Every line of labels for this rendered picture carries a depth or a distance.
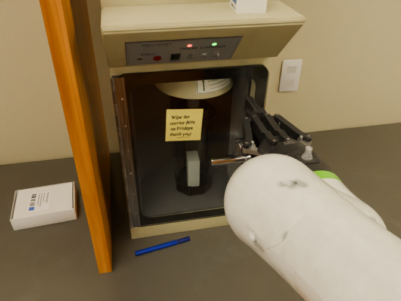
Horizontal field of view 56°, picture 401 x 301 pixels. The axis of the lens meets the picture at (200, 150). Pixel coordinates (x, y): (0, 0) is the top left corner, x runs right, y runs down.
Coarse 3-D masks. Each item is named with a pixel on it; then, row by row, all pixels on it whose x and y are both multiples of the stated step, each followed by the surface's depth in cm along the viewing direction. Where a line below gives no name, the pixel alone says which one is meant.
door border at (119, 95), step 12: (120, 84) 70; (120, 96) 71; (120, 108) 73; (120, 120) 74; (120, 144) 77; (132, 156) 80; (132, 168) 82; (132, 180) 83; (132, 192) 85; (132, 204) 87; (132, 216) 89
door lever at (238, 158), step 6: (240, 144) 83; (240, 150) 83; (216, 156) 80; (222, 156) 80; (228, 156) 80; (234, 156) 80; (240, 156) 80; (210, 162) 79; (216, 162) 79; (222, 162) 79; (228, 162) 80; (234, 162) 80
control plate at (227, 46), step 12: (240, 36) 61; (132, 48) 60; (144, 48) 61; (156, 48) 61; (168, 48) 62; (180, 48) 62; (192, 48) 63; (204, 48) 64; (216, 48) 64; (228, 48) 65; (132, 60) 64; (144, 60) 65; (168, 60) 67; (180, 60) 67; (192, 60) 68
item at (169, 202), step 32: (256, 64) 74; (128, 96) 72; (160, 96) 73; (192, 96) 75; (224, 96) 76; (256, 96) 78; (160, 128) 77; (224, 128) 81; (160, 160) 82; (192, 160) 84; (160, 192) 87; (192, 192) 89; (224, 192) 91; (160, 224) 93
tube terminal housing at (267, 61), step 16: (112, 0) 63; (128, 0) 63; (144, 0) 64; (160, 0) 64; (176, 0) 65; (192, 0) 65; (208, 0) 66; (224, 0) 67; (272, 0) 68; (160, 64) 71; (176, 64) 72; (192, 64) 72; (208, 64) 73; (224, 64) 74; (240, 64) 74; (176, 224) 96; (192, 224) 97; (208, 224) 98; (224, 224) 99
